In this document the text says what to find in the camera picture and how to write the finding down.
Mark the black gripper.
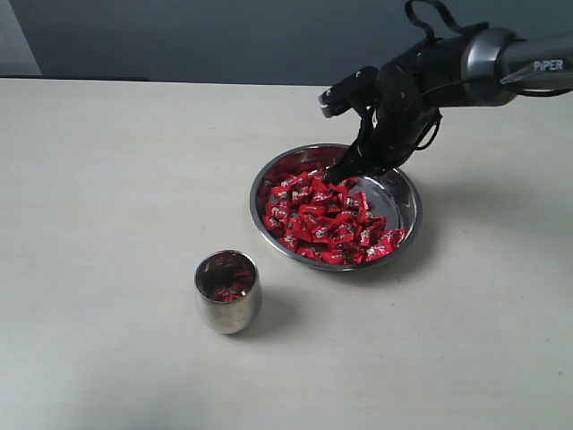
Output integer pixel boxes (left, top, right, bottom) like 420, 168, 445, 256
326, 105, 441, 184

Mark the red candy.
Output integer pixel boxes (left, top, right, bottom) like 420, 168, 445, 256
381, 228, 406, 249
363, 244, 393, 262
318, 249, 346, 265
205, 266, 253, 302

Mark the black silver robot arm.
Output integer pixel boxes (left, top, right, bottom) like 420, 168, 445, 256
319, 24, 572, 183

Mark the round stainless steel plate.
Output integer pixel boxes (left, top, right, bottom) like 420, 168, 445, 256
249, 142, 423, 272

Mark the stainless steel cup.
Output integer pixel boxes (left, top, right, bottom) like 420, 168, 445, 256
194, 250, 262, 335

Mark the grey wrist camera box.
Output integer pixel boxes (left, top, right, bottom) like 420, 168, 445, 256
318, 66, 381, 118

